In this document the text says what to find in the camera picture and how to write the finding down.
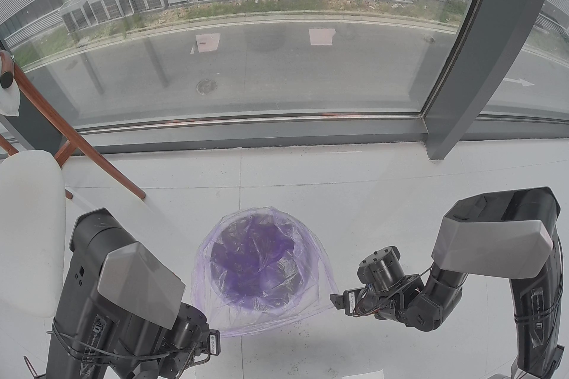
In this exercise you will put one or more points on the white trash bin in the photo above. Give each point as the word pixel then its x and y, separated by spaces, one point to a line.
pixel 262 309

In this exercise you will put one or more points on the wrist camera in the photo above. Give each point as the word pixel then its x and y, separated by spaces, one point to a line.
pixel 215 341
pixel 338 301

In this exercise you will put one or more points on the window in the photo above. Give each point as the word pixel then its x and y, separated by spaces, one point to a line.
pixel 266 57

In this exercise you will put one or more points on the wooden chair with white cushions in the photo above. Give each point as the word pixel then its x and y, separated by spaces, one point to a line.
pixel 31 235

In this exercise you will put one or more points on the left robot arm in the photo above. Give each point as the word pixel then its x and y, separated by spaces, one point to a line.
pixel 102 279

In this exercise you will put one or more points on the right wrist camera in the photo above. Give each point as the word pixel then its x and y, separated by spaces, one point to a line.
pixel 338 301

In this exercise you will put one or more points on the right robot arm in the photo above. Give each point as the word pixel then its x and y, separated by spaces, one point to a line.
pixel 489 244

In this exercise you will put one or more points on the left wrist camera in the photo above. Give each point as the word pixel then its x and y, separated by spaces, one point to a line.
pixel 215 341

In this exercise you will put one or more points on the purple plastic bag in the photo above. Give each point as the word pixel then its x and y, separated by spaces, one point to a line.
pixel 249 261

